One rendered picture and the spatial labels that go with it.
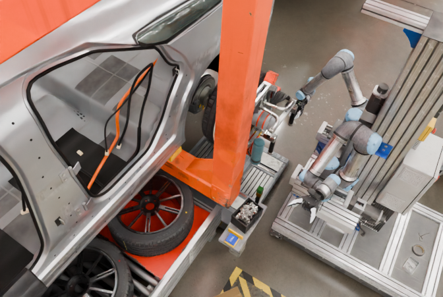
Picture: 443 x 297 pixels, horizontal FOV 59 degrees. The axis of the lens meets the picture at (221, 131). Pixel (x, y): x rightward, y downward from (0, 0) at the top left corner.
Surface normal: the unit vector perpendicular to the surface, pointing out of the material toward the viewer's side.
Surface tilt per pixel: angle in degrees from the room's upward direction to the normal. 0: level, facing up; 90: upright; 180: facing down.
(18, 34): 90
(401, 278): 0
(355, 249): 0
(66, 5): 90
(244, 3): 90
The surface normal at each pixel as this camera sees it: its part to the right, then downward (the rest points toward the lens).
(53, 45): 0.53, -0.29
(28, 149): 0.83, 0.32
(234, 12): -0.54, 0.63
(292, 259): 0.05, -0.63
